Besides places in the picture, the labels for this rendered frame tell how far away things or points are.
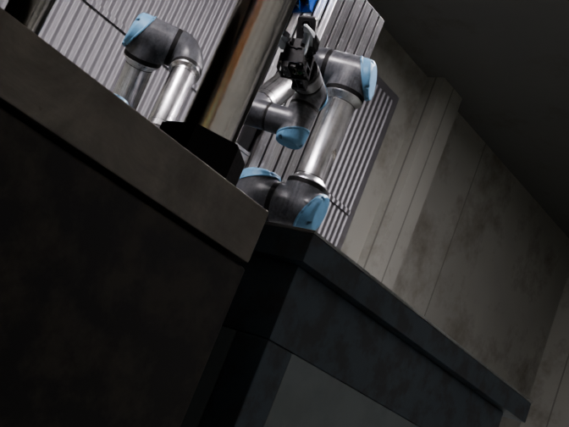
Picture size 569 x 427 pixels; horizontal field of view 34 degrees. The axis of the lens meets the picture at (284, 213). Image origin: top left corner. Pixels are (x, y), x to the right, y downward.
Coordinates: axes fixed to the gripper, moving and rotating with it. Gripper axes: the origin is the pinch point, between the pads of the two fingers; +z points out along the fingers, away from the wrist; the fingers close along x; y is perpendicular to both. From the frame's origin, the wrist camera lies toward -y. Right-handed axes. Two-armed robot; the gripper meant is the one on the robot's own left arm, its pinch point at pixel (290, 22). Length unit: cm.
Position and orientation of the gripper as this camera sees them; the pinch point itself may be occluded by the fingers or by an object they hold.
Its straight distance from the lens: 214.1
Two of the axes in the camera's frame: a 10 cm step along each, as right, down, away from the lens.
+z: -2.0, -3.3, -9.2
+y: -2.4, 9.3, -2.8
